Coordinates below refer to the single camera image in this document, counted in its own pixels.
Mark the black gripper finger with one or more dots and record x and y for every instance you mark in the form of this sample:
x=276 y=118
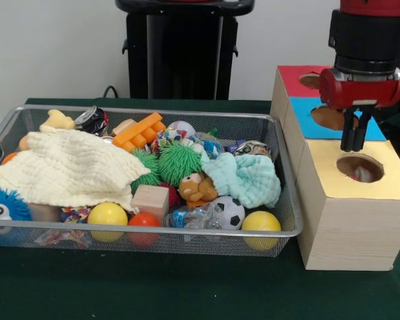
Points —
x=347 y=140
x=360 y=140

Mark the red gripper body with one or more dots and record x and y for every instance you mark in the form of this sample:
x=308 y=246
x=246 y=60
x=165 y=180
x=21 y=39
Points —
x=360 y=90

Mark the colourful polka-dot cloth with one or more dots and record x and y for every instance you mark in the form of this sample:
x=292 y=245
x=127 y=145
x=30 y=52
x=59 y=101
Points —
x=168 y=136

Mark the cream waffle cloth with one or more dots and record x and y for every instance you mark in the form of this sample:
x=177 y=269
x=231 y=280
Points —
x=70 y=166

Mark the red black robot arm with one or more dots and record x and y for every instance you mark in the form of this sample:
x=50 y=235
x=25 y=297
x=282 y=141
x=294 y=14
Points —
x=366 y=36

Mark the wooden box with three holes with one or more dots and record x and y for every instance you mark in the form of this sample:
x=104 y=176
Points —
x=353 y=233

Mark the shallow mesh bin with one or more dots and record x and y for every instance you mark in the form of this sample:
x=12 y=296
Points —
x=220 y=243

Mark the mint waffle cloth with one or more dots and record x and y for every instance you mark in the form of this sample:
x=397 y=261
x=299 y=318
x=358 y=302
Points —
x=250 y=180

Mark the yellow ball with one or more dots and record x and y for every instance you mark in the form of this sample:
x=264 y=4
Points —
x=107 y=213
x=261 y=221

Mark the small soccer ball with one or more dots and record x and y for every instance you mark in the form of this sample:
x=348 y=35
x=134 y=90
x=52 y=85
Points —
x=231 y=211

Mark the green spiky toy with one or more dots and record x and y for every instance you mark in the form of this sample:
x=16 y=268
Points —
x=178 y=161

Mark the wooden cube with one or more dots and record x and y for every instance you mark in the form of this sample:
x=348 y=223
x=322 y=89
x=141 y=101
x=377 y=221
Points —
x=150 y=201

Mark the orange plastic building block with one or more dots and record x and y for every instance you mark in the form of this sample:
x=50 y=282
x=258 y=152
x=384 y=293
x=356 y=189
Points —
x=138 y=131

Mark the orange ball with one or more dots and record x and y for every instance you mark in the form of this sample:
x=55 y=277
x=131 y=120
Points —
x=144 y=220

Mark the blue spiky toy with eyes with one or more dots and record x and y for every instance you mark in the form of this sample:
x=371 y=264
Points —
x=6 y=201

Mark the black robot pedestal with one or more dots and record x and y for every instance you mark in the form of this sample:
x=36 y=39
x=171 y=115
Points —
x=183 y=50

